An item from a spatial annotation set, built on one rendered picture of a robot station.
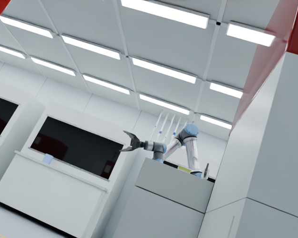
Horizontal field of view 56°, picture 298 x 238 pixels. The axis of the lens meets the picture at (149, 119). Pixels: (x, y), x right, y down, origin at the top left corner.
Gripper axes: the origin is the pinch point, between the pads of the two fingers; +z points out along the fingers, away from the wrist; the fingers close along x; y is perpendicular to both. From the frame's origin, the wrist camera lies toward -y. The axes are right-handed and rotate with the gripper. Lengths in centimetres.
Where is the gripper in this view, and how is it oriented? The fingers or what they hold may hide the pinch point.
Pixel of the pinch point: (120, 140)
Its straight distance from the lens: 205.8
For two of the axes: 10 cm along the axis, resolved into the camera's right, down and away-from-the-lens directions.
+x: 1.8, -9.8, 1.0
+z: -9.6, -1.9, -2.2
